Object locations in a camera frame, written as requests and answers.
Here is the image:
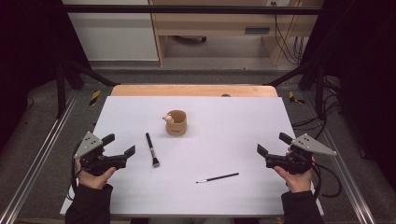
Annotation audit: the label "thin black eyeliner pencil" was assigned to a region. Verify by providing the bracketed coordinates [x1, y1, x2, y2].
[195, 172, 241, 185]

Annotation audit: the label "large black makeup brush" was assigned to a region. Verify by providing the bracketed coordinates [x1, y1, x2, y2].
[145, 132, 162, 169]

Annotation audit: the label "white board sheet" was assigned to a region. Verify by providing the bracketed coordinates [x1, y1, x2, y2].
[59, 95, 325, 217]

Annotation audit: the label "black horizontal frame bar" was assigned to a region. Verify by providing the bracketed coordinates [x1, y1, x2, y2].
[62, 4, 325, 16]

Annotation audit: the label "aluminium floor rail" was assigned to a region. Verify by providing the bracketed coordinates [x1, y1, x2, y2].
[0, 89, 80, 224]
[303, 91, 378, 224]

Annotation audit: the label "black floor cables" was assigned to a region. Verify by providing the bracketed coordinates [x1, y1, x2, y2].
[291, 76, 344, 141]

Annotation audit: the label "yellow-handled clamp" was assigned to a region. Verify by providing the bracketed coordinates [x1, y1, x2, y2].
[88, 89, 103, 106]
[288, 91, 306, 106]

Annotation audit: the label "black cable bundle behind desk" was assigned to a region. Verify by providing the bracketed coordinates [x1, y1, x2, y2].
[270, 1, 308, 66]

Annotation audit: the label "black curtain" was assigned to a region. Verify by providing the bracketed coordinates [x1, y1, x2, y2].
[300, 0, 396, 190]
[0, 0, 92, 152]

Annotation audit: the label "wooden brush holder cup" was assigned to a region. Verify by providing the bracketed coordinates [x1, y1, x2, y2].
[162, 109, 188, 136]

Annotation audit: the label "black metal frame strut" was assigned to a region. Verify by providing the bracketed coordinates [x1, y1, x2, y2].
[55, 59, 121, 119]
[263, 60, 327, 121]

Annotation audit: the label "left hand-held gripper black cable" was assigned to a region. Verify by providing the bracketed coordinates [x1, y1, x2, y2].
[65, 151, 86, 202]

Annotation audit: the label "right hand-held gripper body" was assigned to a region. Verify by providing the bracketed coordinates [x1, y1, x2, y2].
[264, 133, 338, 175]

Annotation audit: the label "yellow-handled clamp left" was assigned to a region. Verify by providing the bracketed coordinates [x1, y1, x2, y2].
[88, 89, 103, 106]

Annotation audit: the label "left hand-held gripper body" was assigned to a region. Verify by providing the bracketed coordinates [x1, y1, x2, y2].
[73, 131, 129, 177]

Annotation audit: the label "yellow-handled clamp right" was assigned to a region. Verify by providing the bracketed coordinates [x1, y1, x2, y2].
[288, 91, 306, 106]

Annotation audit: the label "right hand-held gripper black cable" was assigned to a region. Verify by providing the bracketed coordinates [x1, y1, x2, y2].
[311, 161, 344, 199]

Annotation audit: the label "hand-held gripper black cable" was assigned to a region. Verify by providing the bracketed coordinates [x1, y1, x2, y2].
[311, 161, 344, 199]
[65, 151, 86, 202]

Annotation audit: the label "person's right hand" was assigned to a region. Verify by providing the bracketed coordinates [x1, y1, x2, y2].
[273, 166, 316, 194]

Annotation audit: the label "light wooden desk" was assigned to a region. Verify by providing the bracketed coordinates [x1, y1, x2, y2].
[148, 0, 325, 67]

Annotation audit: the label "person's left hand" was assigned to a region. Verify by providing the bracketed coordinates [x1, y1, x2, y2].
[74, 157, 118, 190]

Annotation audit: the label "white cabinet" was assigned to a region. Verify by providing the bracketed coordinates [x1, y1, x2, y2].
[61, 0, 160, 62]

